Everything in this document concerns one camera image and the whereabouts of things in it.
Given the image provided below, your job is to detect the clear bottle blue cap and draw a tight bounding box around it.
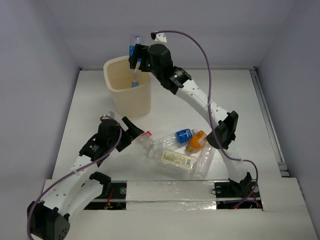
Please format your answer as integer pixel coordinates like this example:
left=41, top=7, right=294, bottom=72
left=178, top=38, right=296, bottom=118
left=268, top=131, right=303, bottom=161
left=127, top=33, right=147, bottom=88

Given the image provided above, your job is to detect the clear bottle red cap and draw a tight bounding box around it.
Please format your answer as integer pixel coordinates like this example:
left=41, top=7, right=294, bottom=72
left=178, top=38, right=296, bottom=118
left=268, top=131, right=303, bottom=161
left=136, top=131, right=156, bottom=151

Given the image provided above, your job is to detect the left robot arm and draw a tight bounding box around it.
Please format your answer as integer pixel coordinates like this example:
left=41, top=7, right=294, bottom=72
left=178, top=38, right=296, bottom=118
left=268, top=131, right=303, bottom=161
left=26, top=112, right=144, bottom=240

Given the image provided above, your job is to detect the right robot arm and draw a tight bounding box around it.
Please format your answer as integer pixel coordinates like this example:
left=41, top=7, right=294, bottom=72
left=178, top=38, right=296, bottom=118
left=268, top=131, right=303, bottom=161
left=129, top=43, right=252, bottom=198

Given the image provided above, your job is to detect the beige plastic waste bin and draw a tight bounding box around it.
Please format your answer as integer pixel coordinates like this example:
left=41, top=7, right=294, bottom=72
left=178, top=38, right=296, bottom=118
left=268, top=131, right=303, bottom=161
left=103, top=56, right=151, bottom=118

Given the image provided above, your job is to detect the clear bottle blue label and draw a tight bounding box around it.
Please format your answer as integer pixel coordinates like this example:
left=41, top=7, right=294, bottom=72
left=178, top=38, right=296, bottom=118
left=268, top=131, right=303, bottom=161
left=158, top=128, right=196, bottom=148

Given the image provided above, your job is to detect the silver foil tape strip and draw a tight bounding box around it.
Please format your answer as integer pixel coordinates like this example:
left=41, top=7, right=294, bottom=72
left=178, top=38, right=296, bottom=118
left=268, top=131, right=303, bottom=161
left=125, top=180, right=217, bottom=211

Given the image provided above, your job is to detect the large bottle yellow label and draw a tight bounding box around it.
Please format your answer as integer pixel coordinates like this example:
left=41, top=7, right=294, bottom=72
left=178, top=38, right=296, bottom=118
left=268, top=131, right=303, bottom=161
left=148, top=148, right=198, bottom=178

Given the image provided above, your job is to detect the orange juice bottle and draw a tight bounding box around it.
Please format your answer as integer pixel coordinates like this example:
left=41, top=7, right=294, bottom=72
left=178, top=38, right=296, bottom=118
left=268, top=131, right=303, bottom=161
left=185, top=130, right=207, bottom=153

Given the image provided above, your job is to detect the crushed clear bottle white cap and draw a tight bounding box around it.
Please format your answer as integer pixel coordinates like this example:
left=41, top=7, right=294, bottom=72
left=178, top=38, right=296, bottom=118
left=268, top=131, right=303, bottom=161
left=193, top=144, right=216, bottom=180

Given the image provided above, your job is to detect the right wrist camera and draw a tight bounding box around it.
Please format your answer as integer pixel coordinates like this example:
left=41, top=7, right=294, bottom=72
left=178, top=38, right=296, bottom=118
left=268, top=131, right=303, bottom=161
left=150, top=32, right=167, bottom=46

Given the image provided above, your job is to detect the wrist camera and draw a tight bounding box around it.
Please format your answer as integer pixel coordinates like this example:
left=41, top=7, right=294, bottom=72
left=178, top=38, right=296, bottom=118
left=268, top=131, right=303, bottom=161
left=150, top=32, right=167, bottom=46
left=100, top=111, right=115, bottom=121

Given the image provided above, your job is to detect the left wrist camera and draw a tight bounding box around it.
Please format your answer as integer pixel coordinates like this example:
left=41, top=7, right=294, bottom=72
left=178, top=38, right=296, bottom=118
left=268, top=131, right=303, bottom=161
left=100, top=111, right=115, bottom=121

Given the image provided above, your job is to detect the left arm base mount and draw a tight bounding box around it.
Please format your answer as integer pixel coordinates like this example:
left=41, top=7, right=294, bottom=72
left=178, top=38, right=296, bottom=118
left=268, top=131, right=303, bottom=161
left=84, top=172, right=127, bottom=210

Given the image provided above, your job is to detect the aluminium table edge rail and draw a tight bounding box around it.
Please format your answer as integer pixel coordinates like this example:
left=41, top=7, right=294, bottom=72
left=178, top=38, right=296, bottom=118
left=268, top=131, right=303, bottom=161
left=249, top=67, right=291, bottom=178

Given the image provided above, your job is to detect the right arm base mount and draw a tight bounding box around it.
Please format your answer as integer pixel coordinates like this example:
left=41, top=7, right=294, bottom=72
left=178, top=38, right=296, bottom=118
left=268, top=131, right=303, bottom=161
left=210, top=172, right=263, bottom=210

